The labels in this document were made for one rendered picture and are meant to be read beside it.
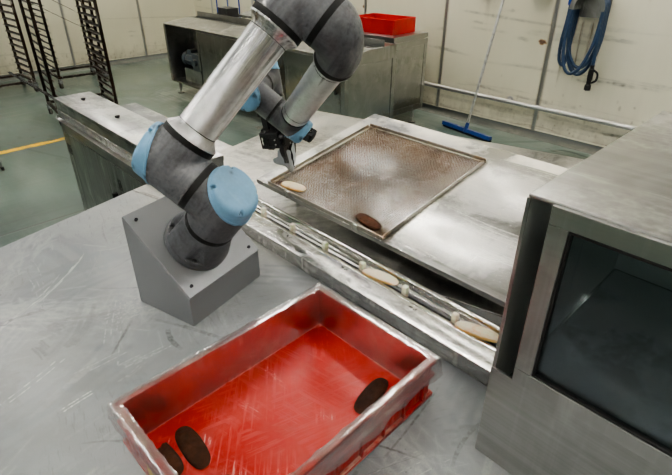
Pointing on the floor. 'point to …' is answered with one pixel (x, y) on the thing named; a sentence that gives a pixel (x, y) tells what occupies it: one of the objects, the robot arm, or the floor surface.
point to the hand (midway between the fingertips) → (293, 168)
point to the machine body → (106, 162)
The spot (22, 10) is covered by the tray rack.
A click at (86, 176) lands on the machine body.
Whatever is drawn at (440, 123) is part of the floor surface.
